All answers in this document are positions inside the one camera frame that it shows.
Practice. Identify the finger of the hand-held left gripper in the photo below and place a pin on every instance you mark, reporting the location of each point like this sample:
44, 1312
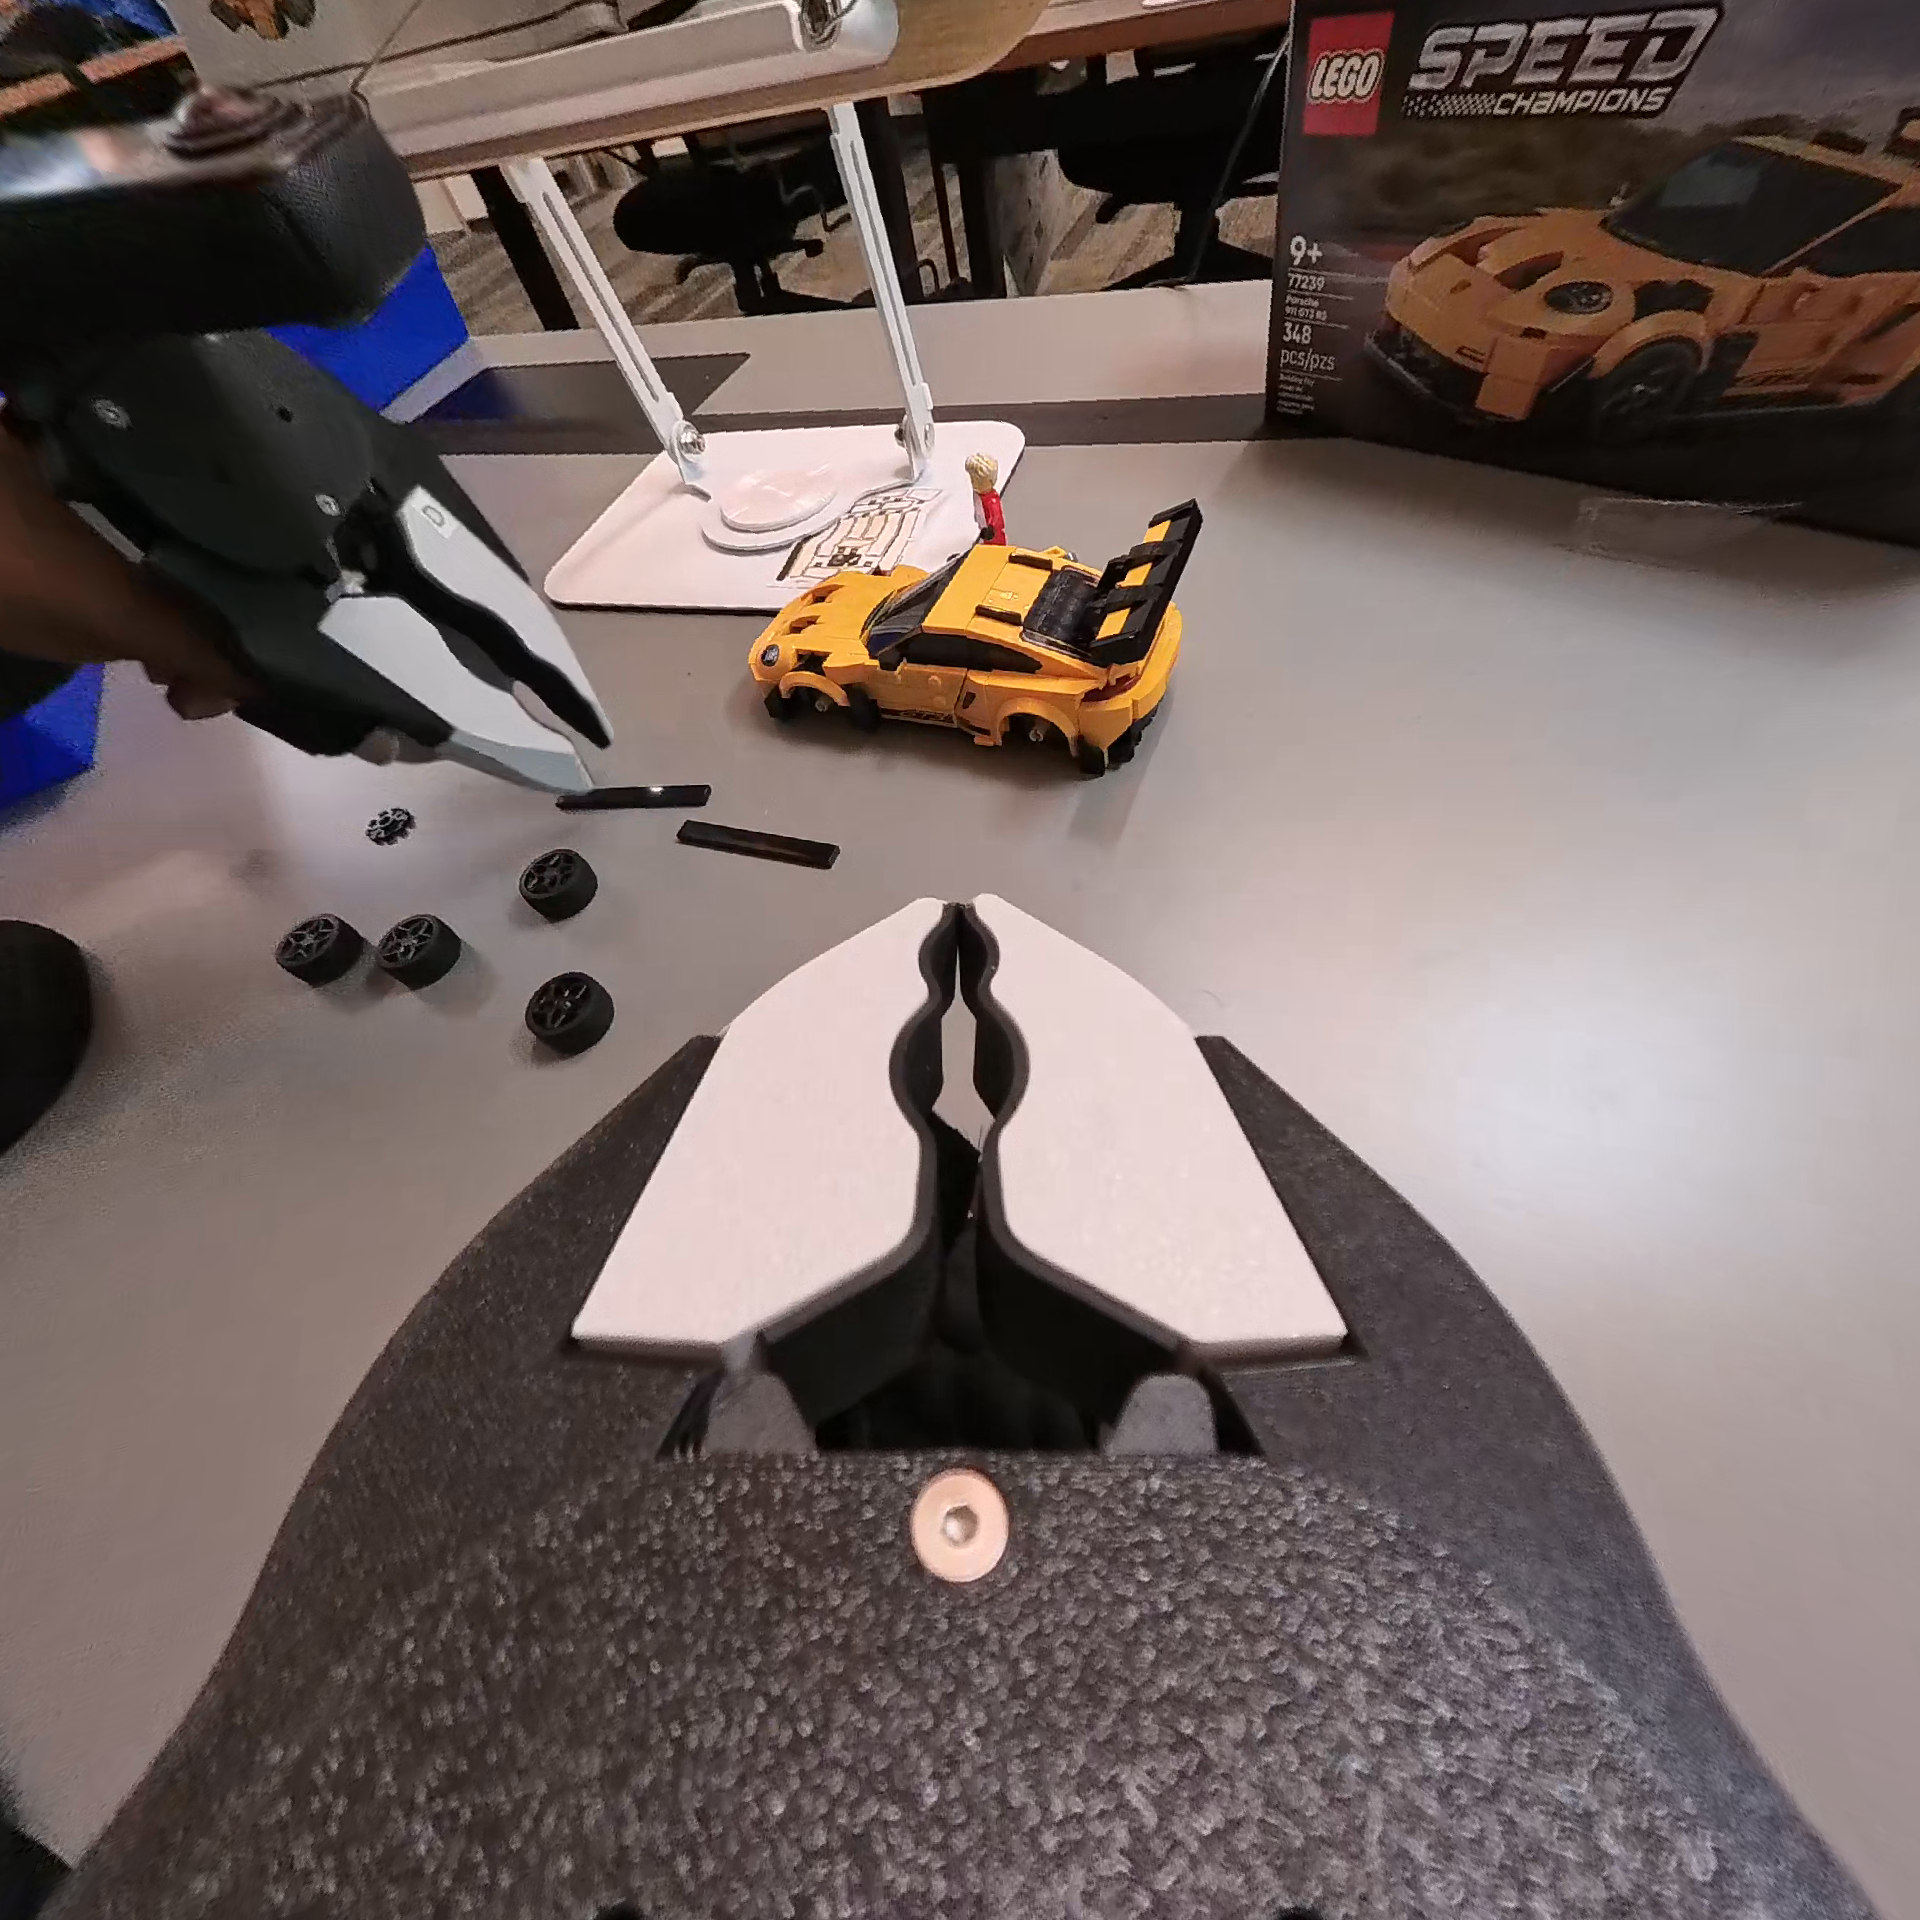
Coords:
480, 586
434, 675

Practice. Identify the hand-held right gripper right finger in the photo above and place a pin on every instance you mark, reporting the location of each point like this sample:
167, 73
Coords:
1170, 1200

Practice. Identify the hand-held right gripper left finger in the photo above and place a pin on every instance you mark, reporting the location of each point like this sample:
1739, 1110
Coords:
751, 1200

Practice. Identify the black rim inserts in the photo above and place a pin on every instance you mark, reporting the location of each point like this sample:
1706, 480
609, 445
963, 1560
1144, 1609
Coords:
386, 824

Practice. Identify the black lego rod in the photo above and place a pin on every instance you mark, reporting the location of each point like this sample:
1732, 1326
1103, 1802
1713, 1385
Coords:
758, 843
639, 797

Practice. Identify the yellow lego car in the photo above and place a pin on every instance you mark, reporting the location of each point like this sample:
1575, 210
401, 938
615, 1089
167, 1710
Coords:
974, 645

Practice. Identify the lego sticker sheet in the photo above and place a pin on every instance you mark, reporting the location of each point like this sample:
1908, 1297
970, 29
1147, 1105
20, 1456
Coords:
862, 533

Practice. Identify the lego instruction booklet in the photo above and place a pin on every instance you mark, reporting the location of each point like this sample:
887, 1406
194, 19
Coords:
450, 30

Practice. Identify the red lego minifigure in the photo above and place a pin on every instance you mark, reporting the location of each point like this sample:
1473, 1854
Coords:
986, 504

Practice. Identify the lego set box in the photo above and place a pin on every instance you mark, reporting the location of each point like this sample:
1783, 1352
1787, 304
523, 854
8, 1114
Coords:
1590, 225

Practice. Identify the person's left hand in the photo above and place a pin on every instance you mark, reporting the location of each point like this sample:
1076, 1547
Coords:
90, 599

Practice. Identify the white metal book stand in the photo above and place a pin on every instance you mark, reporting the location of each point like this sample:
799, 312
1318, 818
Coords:
646, 523

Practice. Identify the black office chair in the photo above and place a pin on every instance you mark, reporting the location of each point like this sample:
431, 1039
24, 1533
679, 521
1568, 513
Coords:
1170, 165
720, 210

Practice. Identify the black textured chair armrest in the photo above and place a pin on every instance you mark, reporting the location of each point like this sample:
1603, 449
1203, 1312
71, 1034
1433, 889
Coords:
36, 1035

